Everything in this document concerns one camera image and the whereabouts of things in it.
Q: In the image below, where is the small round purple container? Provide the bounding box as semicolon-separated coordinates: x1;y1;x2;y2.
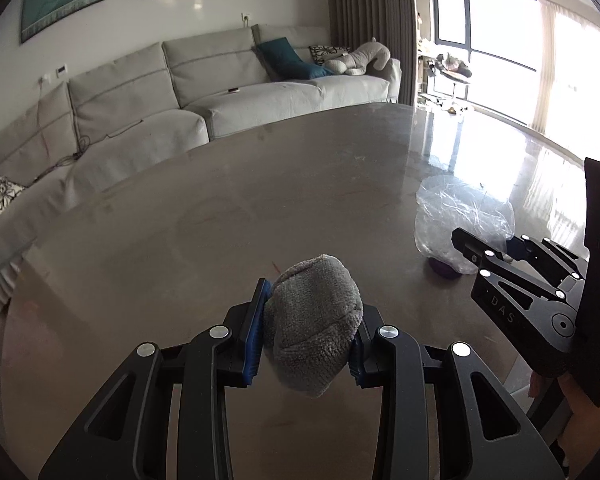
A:
428;258;462;280

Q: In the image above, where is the dark framed window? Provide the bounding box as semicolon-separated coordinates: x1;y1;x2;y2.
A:
430;0;543;126

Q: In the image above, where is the swivel chair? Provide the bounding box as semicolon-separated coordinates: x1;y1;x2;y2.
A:
432;52;473;106

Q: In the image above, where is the grey plush toy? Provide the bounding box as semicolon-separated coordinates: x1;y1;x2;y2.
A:
325;37;393;77

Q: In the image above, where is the curved mountain wall painting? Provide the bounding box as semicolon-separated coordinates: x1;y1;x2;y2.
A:
20;0;106;43

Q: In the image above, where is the grey fuzzy cloth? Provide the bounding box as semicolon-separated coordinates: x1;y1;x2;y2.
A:
262;254;365;398

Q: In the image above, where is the teal pillow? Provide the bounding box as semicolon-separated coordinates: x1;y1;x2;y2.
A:
256;38;336;81

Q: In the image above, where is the clear plastic bag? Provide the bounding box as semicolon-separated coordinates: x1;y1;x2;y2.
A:
415;175;517;276

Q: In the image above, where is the black cable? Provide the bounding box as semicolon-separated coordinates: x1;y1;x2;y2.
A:
30;120;146;181

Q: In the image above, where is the sheer white curtain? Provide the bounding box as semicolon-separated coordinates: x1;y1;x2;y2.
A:
530;0;600;166

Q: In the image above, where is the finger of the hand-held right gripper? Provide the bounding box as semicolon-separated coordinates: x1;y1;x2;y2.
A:
505;234;591;283
451;227;568;306

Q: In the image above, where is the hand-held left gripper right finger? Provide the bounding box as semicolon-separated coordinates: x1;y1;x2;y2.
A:
347;305;566;480

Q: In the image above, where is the person's right hand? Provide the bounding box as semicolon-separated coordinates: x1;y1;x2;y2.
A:
530;372;600;468

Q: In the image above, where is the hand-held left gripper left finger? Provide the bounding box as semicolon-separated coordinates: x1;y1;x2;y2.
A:
37;277;273;480

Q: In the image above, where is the small floral pillow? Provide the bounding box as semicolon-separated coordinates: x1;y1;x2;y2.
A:
308;45;352;67

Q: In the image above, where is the light grey sofa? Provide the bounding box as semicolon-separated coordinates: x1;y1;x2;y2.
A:
0;24;403;313

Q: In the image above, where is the grey curtain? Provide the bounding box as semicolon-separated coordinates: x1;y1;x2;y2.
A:
325;0;418;106

